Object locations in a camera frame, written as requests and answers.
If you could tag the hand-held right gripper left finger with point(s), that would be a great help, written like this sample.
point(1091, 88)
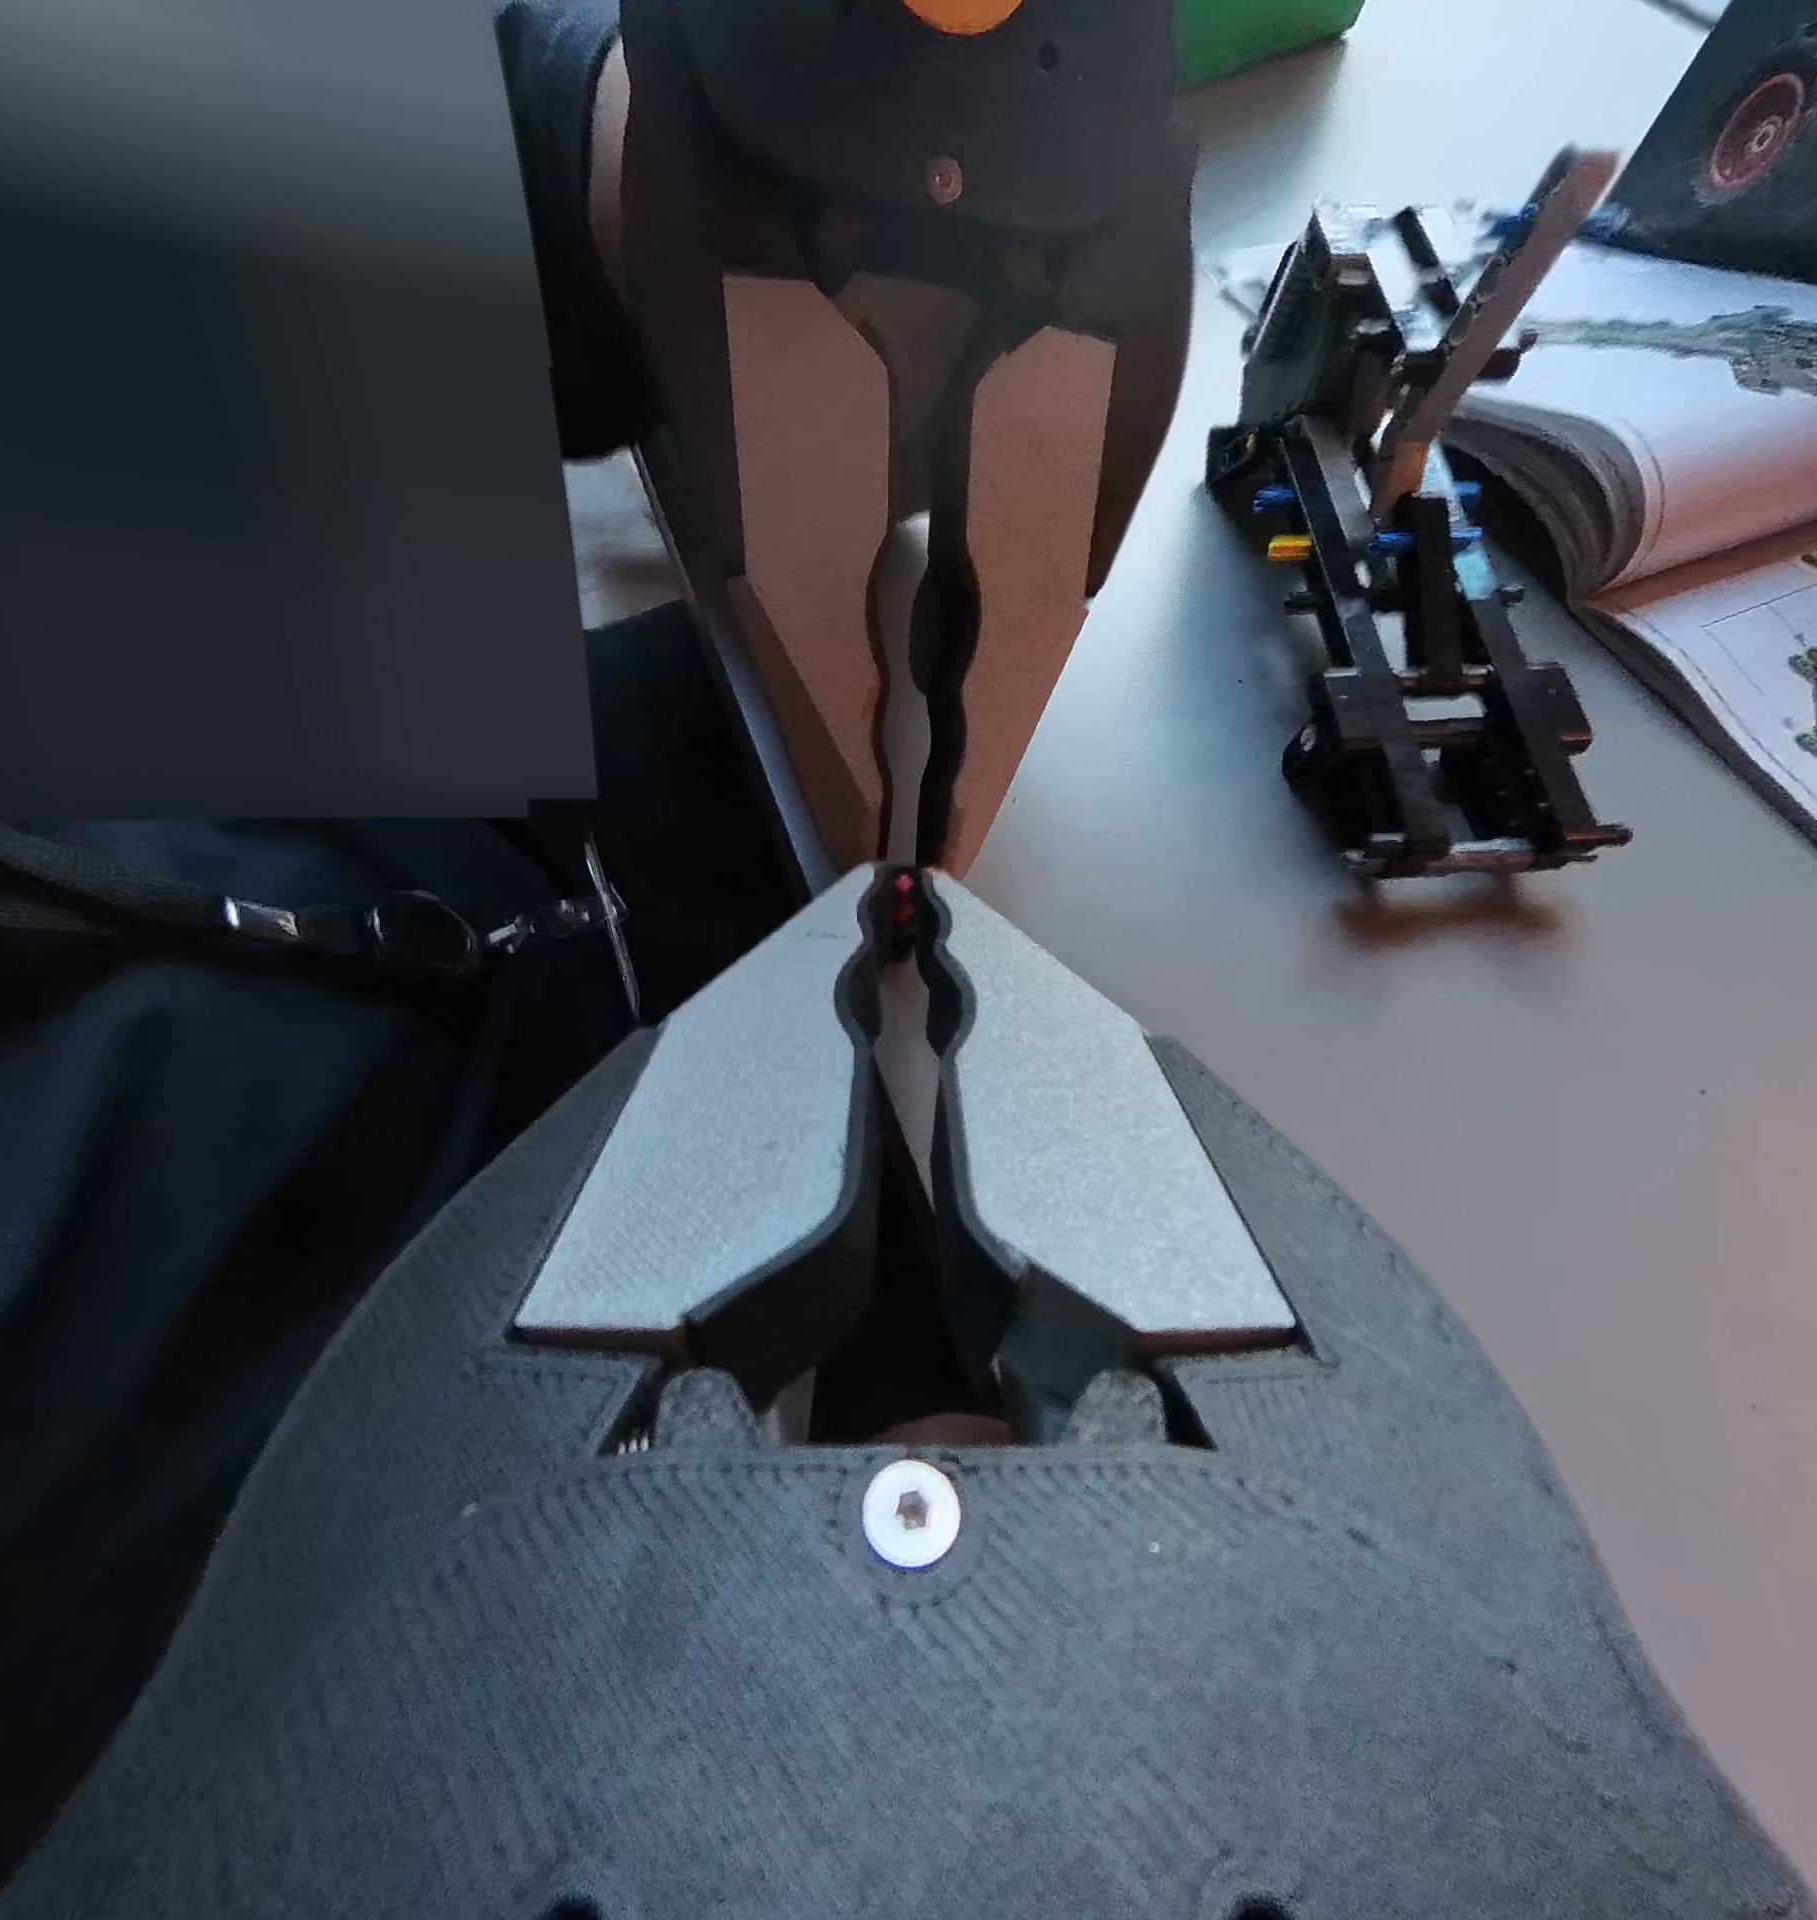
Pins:
point(714, 1171)

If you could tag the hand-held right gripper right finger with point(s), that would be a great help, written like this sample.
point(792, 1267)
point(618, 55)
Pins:
point(1105, 1171)

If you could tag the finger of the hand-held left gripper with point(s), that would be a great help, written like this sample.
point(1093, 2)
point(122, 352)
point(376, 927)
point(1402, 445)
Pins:
point(1036, 525)
point(804, 495)

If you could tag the person's left forearm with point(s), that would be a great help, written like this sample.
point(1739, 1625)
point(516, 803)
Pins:
point(609, 224)

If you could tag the open lego instruction booklet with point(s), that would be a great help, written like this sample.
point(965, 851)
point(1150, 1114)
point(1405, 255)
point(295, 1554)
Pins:
point(1720, 451)

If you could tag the dark printed lego box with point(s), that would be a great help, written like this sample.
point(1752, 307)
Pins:
point(1778, 135)

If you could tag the green box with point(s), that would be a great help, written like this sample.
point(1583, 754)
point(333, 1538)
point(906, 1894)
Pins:
point(1269, 38)

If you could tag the black lego vehicle frame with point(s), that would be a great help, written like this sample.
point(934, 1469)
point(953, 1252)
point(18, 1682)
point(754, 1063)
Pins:
point(1390, 704)

